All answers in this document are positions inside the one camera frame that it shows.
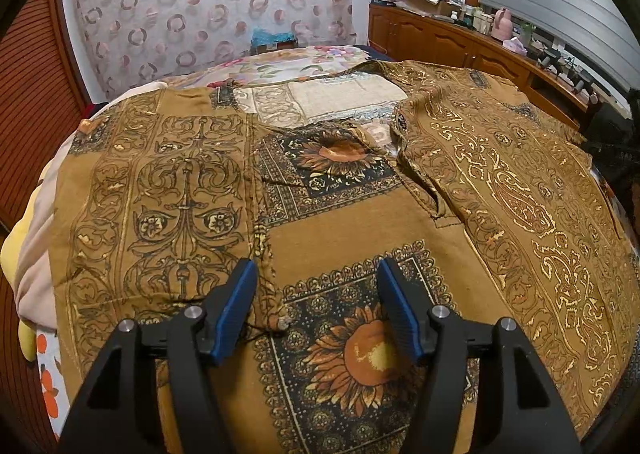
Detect black grey desk gadget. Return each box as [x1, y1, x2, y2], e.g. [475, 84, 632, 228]
[570, 74, 601, 104]
[537, 48, 563, 72]

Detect navy blanket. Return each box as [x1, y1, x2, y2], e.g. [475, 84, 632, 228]
[357, 44, 396, 62]

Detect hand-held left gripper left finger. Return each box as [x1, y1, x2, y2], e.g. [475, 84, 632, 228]
[59, 258, 261, 454]

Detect black bag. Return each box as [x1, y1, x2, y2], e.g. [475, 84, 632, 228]
[580, 88, 640, 195]

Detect orange fruit print bed sheet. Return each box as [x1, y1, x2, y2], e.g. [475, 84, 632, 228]
[34, 329, 76, 440]

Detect small brown cardboard box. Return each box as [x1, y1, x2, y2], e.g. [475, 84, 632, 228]
[252, 41, 301, 53]

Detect floral quilt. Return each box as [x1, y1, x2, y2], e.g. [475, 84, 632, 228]
[165, 44, 381, 89]

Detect pink thermos jug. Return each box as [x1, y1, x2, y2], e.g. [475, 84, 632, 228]
[491, 8, 516, 40]

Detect circle print sheer curtain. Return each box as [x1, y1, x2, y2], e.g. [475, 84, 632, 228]
[60, 0, 363, 102]

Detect wooden sideboard cabinet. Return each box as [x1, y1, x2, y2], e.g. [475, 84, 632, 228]
[368, 2, 601, 135]

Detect brown patterned shirt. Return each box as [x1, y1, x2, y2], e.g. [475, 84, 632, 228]
[52, 60, 632, 454]

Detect yellow pillow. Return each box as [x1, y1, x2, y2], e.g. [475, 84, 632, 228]
[0, 169, 51, 362]

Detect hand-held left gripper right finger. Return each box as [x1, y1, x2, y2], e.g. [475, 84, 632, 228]
[376, 258, 583, 454]

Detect white cosmetic bottles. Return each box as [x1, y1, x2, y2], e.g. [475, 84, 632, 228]
[452, 6, 493, 32]

